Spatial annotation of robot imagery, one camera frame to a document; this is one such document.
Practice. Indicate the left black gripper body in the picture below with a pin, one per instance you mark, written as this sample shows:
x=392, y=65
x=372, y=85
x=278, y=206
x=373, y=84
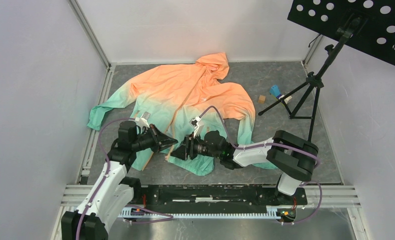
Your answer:
x=147, y=140

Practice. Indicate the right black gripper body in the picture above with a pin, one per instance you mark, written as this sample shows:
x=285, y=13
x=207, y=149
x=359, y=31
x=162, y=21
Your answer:
x=197, y=146

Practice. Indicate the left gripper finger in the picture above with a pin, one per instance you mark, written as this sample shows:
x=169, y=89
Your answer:
x=160, y=139
x=160, y=148

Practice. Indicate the orange and mint hooded jacket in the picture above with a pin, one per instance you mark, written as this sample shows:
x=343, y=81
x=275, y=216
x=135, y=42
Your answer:
x=173, y=94

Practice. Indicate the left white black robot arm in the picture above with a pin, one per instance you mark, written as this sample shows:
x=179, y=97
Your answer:
x=113, y=190

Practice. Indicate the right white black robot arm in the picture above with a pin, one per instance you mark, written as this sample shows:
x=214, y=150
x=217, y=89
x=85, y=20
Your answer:
x=295, y=157

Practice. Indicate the small wooden cube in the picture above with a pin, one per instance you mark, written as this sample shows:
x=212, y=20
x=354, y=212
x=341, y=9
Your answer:
x=261, y=99

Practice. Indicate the blue block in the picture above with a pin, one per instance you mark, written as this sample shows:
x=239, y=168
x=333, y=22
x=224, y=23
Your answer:
x=275, y=91

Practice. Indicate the small white block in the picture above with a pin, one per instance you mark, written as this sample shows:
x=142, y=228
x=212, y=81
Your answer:
x=285, y=99

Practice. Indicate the black tripod stand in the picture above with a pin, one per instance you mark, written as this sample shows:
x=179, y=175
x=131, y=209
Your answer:
x=314, y=80

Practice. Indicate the black perforated tray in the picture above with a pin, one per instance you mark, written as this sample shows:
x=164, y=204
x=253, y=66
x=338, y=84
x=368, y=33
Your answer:
x=370, y=24

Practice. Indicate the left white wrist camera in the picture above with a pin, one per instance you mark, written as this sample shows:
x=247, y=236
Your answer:
x=142, y=121

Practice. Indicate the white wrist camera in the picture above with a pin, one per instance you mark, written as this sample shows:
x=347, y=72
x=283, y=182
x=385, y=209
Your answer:
x=142, y=121
x=197, y=125

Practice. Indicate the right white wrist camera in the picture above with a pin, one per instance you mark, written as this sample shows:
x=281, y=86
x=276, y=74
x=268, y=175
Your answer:
x=197, y=125

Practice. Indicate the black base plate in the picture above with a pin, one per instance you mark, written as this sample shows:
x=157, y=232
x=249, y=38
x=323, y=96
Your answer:
x=215, y=198

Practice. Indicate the white slotted cable duct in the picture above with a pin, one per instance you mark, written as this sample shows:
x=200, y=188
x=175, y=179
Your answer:
x=271, y=213

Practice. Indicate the aluminium frame rail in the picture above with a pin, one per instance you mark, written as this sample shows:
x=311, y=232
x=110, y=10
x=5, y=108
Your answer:
x=333, y=196

